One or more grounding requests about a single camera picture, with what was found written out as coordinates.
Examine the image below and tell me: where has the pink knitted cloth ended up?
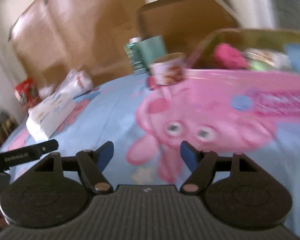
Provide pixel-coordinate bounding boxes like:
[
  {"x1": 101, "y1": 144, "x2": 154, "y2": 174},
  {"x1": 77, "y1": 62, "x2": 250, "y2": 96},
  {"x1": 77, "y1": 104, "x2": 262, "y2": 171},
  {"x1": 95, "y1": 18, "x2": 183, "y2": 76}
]
[{"x1": 212, "y1": 43, "x2": 249, "y2": 70}]

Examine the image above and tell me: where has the blue plastic case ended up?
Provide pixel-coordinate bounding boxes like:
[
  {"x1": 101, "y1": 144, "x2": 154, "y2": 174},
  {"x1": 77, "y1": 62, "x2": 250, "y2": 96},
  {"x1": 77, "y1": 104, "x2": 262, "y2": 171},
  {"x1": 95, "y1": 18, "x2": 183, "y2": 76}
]
[{"x1": 284, "y1": 43, "x2": 300, "y2": 74}]

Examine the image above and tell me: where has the light green cloth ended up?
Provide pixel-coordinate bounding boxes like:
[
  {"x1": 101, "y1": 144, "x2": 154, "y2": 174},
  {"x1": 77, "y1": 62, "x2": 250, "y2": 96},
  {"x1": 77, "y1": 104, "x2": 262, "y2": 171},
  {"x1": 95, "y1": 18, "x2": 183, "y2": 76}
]
[{"x1": 249, "y1": 60, "x2": 276, "y2": 72}]

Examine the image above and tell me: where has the large white tissue pack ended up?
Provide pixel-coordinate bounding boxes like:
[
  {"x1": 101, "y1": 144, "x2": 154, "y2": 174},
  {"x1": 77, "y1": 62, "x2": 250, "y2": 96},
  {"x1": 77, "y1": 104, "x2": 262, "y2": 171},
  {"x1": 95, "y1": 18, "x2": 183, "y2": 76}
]
[{"x1": 26, "y1": 93, "x2": 76, "y2": 142}]

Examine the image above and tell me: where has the red cereal box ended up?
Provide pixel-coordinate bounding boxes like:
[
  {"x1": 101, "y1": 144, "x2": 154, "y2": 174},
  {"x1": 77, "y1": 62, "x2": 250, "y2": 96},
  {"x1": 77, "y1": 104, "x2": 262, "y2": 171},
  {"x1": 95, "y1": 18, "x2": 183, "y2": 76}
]
[{"x1": 14, "y1": 77, "x2": 41, "y2": 110}]

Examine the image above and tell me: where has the blue pig print tablecloth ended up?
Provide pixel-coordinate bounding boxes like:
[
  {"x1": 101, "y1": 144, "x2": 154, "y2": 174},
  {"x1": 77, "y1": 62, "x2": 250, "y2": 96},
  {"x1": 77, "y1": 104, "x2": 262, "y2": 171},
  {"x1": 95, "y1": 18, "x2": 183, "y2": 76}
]
[{"x1": 0, "y1": 76, "x2": 300, "y2": 239}]

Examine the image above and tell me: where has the clear bag of cotton pads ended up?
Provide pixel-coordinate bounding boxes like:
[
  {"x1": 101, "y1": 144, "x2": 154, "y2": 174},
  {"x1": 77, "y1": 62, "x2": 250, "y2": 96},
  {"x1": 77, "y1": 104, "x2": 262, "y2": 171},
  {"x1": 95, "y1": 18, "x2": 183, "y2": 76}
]
[{"x1": 38, "y1": 70, "x2": 94, "y2": 99}]

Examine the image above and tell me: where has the pink white snack can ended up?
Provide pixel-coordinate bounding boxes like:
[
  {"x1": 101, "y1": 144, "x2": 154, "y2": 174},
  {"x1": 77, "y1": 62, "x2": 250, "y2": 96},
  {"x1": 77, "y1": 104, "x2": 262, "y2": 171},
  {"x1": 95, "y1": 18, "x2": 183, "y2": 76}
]
[{"x1": 150, "y1": 53, "x2": 186, "y2": 86}]

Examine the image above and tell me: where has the pink macaron biscuit tin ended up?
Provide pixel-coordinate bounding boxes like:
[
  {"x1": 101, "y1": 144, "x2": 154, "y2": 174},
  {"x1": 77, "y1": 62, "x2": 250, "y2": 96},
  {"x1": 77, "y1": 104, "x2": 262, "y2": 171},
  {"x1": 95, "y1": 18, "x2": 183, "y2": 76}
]
[{"x1": 184, "y1": 29, "x2": 300, "y2": 123}]

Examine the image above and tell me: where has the green drink carton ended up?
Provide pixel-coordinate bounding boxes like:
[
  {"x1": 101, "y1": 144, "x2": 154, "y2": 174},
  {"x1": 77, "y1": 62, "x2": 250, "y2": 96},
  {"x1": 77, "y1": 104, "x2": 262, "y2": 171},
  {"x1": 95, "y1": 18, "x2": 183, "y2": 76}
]
[{"x1": 125, "y1": 37, "x2": 146, "y2": 75}]

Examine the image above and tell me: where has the teal plastic cup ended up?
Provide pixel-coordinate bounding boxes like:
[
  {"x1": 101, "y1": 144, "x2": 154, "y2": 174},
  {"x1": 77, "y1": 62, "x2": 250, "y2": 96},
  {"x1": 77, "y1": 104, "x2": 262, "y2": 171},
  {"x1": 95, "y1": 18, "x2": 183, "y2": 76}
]
[{"x1": 137, "y1": 35, "x2": 167, "y2": 72}]

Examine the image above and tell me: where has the brown wood pattern sheet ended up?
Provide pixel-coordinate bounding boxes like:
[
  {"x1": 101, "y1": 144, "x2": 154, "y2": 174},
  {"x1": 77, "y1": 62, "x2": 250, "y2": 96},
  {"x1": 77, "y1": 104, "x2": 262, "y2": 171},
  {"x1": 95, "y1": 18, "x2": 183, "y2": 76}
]
[{"x1": 11, "y1": 0, "x2": 145, "y2": 88}]

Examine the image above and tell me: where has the white cable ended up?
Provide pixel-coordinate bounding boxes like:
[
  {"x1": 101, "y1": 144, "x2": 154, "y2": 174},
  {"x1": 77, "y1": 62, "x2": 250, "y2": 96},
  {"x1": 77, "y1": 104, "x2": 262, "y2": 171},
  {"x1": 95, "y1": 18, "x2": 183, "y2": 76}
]
[{"x1": 207, "y1": 0, "x2": 241, "y2": 23}]

